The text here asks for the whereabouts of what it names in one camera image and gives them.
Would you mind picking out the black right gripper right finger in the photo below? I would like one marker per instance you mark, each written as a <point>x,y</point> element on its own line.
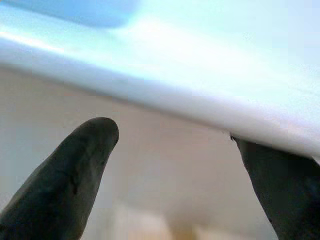
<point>290,195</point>

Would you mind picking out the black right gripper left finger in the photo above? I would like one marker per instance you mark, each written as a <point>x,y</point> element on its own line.
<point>57,190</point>

